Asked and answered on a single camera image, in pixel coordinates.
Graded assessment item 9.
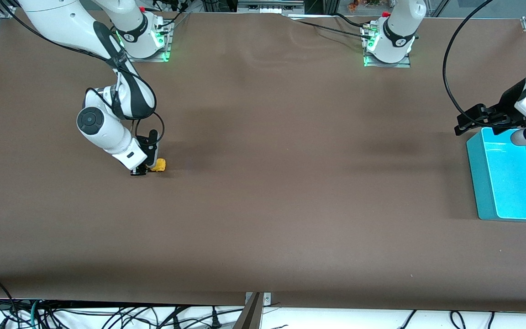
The teal plastic storage bin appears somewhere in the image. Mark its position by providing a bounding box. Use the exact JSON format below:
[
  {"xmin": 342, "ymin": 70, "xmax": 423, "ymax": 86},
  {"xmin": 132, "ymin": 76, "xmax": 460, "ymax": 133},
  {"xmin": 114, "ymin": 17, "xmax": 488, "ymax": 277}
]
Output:
[{"xmin": 466, "ymin": 127, "xmax": 526, "ymax": 223}]

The dark table leg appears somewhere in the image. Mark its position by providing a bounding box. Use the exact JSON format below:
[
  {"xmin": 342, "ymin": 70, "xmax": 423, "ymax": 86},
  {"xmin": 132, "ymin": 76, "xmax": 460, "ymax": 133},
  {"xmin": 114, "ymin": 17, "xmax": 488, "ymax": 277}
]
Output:
[{"xmin": 232, "ymin": 292, "xmax": 263, "ymax": 329}]

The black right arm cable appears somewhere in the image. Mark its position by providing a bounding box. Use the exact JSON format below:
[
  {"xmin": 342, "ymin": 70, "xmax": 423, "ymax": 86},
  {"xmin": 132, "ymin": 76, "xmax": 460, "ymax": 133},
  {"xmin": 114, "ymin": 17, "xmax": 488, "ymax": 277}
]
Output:
[{"xmin": 0, "ymin": 0, "xmax": 166, "ymax": 142}]

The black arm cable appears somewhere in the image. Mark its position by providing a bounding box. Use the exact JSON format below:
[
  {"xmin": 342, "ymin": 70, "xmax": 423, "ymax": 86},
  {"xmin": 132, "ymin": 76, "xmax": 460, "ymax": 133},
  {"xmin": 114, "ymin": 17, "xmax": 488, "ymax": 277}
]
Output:
[
  {"xmin": 0, "ymin": 0, "xmax": 166, "ymax": 142},
  {"xmin": 442, "ymin": 0, "xmax": 494, "ymax": 126}
]

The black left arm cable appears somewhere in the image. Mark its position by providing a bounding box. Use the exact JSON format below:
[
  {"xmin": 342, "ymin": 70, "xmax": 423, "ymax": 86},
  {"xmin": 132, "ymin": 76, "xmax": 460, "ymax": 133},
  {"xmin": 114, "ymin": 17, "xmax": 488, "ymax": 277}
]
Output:
[{"xmin": 442, "ymin": 0, "xmax": 494, "ymax": 126}]

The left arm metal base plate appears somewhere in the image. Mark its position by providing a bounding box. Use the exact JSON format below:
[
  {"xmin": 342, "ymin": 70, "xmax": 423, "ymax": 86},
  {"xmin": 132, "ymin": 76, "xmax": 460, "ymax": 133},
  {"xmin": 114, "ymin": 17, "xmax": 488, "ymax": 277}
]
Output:
[{"xmin": 363, "ymin": 25, "xmax": 412, "ymax": 69}]

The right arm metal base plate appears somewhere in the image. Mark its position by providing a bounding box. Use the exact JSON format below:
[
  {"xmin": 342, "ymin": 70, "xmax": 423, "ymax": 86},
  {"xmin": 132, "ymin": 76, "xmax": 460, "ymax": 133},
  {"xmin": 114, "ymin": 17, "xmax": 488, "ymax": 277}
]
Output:
[{"xmin": 121, "ymin": 21, "xmax": 173, "ymax": 63}]

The black table cable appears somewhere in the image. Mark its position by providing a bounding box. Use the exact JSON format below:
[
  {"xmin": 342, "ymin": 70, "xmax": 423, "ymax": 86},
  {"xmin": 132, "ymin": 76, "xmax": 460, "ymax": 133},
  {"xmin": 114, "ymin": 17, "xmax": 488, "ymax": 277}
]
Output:
[
  {"xmin": 334, "ymin": 12, "xmax": 368, "ymax": 29},
  {"xmin": 290, "ymin": 17, "xmax": 374, "ymax": 42}
]

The small metal table bracket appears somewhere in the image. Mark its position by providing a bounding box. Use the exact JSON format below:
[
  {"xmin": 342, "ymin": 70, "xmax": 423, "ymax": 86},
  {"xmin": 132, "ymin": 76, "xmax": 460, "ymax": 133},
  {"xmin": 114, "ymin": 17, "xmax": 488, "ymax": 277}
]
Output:
[{"xmin": 245, "ymin": 292, "xmax": 272, "ymax": 306}]

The aluminium frame rail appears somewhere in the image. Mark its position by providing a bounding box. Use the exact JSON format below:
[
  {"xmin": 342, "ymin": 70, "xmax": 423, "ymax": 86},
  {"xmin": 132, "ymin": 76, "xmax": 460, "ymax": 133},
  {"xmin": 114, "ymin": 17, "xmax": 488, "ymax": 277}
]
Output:
[{"xmin": 237, "ymin": 0, "xmax": 305, "ymax": 14}]

